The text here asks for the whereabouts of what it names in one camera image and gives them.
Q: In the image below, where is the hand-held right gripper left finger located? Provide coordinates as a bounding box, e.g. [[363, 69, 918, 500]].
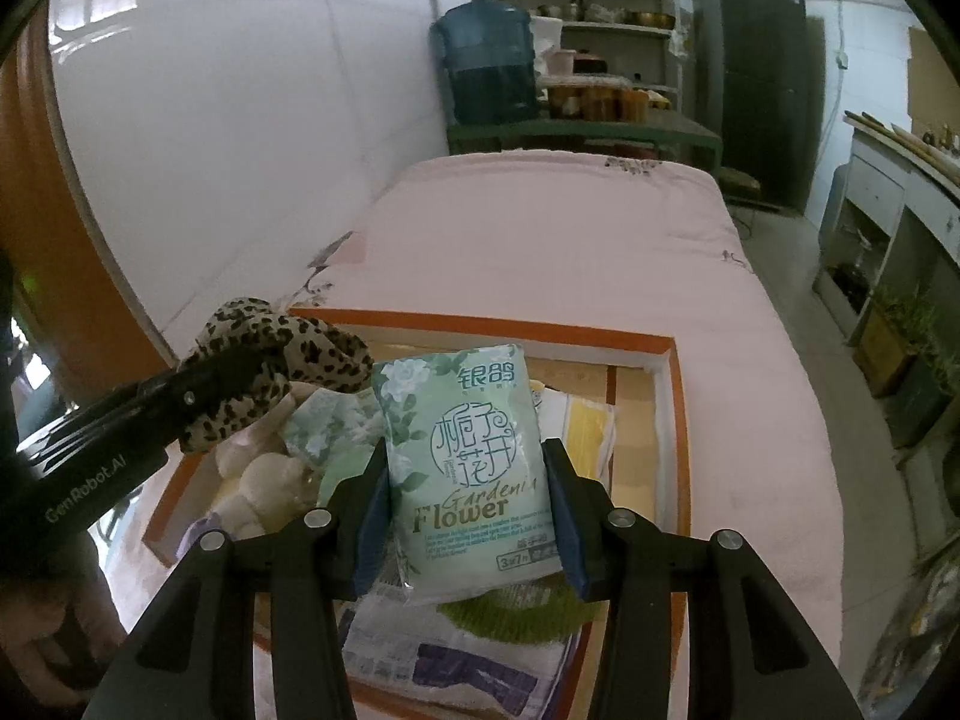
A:
[[79, 439, 391, 720]]

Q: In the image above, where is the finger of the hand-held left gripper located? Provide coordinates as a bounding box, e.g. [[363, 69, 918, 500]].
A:
[[19, 349, 263, 458]]

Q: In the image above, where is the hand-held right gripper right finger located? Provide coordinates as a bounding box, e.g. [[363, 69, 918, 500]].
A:
[[540, 436, 860, 720]]

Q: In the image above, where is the green knitted ring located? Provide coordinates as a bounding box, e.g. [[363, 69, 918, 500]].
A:
[[439, 581, 605, 644]]

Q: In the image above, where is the cream plush toy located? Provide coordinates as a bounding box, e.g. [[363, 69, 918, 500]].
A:
[[199, 420, 323, 541]]

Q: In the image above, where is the yellow and white packet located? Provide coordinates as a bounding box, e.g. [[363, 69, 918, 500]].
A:
[[529, 382, 620, 481]]

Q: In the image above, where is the mint green tissue pack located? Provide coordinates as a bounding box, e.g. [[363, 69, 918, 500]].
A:
[[371, 343, 563, 607]]

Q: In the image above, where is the white floral tissue pack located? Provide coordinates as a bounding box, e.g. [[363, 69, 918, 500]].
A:
[[281, 388, 387, 488]]

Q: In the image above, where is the leopard print cloth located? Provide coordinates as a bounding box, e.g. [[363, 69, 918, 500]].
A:
[[176, 298, 374, 455]]

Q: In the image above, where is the orange-rimmed cardboard box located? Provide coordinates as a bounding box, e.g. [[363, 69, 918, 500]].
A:
[[142, 305, 691, 720]]

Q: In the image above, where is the blue and white packet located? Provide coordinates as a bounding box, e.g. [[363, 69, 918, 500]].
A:
[[341, 577, 578, 720]]

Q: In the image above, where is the person's left hand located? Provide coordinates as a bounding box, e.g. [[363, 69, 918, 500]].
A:
[[0, 525, 127, 691]]

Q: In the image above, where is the round stool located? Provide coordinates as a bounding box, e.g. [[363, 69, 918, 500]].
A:
[[718, 167, 760, 205]]

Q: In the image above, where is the blue water jug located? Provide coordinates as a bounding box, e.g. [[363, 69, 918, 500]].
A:
[[431, 0, 537, 125]]

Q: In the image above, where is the grey kitchen counter cabinet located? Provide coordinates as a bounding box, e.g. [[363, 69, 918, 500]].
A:
[[814, 111, 960, 451]]

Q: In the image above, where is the dark refrigerator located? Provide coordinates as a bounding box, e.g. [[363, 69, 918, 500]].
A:
[[690, 0, 826, 211]]

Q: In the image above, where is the green metal shelf rack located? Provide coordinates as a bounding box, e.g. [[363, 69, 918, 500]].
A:
[[487, 0, 683, 121]]

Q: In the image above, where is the brown wooden door frame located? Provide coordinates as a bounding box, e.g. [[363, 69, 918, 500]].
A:
[[0, 15, 181, 406]]

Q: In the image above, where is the cardboard wall sheet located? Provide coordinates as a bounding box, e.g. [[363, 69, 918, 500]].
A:
[[907, 26, 960, 136]]

